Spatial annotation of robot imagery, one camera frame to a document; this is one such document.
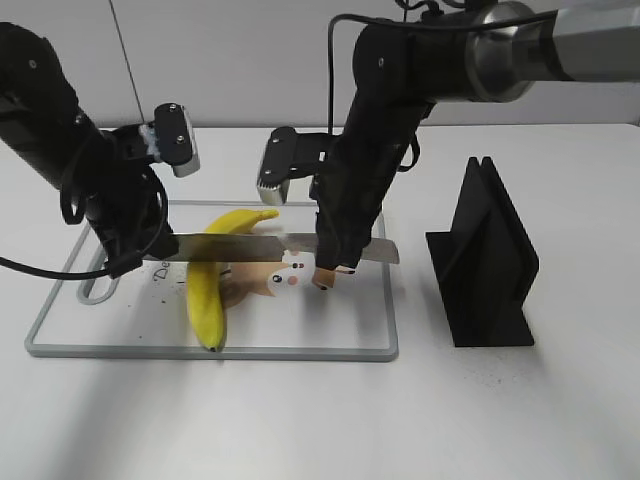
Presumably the white grey-rimmed cutting board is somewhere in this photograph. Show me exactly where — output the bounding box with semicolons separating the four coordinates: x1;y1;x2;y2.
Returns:
24;200;400;364

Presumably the white-handled kitchen knife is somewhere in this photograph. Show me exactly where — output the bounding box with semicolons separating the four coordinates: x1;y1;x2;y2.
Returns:
169;232;401;266

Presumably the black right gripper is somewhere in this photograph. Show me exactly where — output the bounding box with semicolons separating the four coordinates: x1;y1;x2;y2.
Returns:
312;127;419;274

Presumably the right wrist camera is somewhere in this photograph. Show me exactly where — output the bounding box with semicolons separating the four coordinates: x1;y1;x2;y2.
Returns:
256;126;338;206

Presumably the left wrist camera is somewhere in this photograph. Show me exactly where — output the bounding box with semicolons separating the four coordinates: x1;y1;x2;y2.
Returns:
138;102;200;178

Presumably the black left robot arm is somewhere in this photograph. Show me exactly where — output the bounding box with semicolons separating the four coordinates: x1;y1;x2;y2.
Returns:
1;22;178;277

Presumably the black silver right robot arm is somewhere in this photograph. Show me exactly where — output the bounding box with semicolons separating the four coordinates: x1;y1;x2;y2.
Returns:
312;1;639;270

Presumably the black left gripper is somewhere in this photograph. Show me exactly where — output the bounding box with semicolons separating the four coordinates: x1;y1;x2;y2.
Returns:
86;125;178;270

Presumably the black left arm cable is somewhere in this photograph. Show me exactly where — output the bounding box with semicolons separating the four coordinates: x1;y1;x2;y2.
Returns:
0;149;174;280

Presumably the black knife stand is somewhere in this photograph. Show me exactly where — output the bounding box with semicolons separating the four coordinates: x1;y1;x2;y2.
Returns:
425;156;539;347

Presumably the yellow plastic banana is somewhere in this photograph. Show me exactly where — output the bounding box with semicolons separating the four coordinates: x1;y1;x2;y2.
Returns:
186;209;279;351

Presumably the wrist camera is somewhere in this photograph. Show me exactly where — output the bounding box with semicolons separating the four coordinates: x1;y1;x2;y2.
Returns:
256;126;338;206
138;102;200;178

